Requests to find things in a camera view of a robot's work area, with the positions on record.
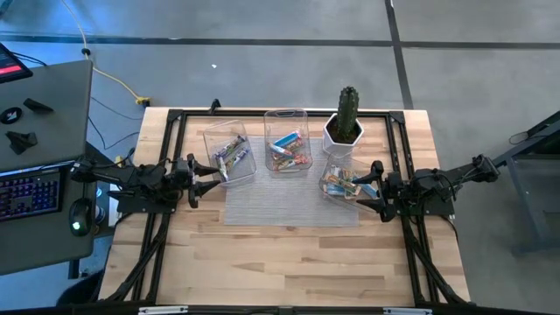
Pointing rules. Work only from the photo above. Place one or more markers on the green cactus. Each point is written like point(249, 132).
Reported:
point(347, 114)

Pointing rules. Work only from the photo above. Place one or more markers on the grey desk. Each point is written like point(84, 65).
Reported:
point(57, 131)

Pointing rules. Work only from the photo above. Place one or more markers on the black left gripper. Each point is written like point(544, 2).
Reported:
point(180, 179)

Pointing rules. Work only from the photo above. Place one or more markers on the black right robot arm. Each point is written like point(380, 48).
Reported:
point(437, 179)

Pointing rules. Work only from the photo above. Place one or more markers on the black clamp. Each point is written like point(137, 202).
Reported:
point(214, 105)

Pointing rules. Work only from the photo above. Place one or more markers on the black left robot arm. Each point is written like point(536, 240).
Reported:
point(127, 177)

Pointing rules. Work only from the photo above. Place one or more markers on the dark metal side table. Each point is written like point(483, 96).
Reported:
point(547, 131)

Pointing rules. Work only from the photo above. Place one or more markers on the blue red granola bar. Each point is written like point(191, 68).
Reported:
point(288, 139)

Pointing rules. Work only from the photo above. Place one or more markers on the red green granola bar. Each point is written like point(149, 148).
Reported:
point(291, 163)

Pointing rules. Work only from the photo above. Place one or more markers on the light blue granola bar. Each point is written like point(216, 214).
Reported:
point(369, 191)

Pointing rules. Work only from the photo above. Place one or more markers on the black keyboard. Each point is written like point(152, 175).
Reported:
point(26, 194)

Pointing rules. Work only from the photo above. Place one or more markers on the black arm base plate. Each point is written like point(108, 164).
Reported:
point(131, 206)
point(437, 210)

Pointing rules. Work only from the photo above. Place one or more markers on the dark monitor screen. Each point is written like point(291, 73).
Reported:
point(11, 65)

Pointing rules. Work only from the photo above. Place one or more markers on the white blue granola bar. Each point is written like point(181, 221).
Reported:
point(333, 191)

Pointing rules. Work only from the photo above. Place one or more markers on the black computer mouse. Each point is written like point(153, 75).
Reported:
point(81, 216)

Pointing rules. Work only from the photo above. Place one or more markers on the clear plastic bin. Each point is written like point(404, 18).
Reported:
point(284, 120)
point(350, 202)
point(219, 133)

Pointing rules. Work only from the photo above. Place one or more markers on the silver metal bracket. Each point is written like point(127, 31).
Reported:
point(162, 310)
point(407, 311)

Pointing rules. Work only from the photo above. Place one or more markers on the purple granola bar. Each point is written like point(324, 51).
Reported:
point(231, 146)
point(238, 158)

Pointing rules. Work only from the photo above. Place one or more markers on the black spare gripper finger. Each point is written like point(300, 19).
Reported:
point(37, 105)

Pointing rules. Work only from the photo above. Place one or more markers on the black round puck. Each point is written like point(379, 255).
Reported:
point(11, 115)

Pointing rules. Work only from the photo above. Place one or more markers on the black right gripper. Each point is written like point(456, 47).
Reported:
point(395, 189)

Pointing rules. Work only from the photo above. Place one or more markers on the grey woven table mat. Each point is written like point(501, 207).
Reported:
point(284, 201)

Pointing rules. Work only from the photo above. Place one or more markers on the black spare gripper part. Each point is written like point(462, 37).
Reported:
point(22, 141)

